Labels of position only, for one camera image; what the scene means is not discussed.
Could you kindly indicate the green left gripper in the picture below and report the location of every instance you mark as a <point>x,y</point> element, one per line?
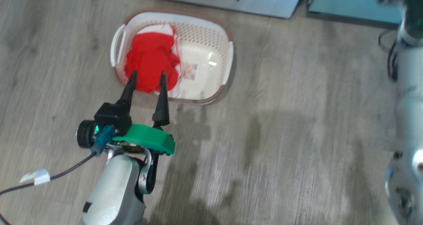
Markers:
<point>148,137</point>

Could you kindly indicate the red and white garment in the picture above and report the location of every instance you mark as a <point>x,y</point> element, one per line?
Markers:
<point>148,63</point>

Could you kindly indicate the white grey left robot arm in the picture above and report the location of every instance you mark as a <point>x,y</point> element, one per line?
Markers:
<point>112,192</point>

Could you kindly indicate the paper label in basket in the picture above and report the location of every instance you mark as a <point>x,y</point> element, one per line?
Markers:
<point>189,71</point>

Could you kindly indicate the white perforated laundry basket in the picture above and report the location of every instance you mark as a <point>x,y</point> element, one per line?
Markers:
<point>205,76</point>

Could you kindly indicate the teal cabinet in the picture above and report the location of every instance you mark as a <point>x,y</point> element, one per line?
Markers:
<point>353,2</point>

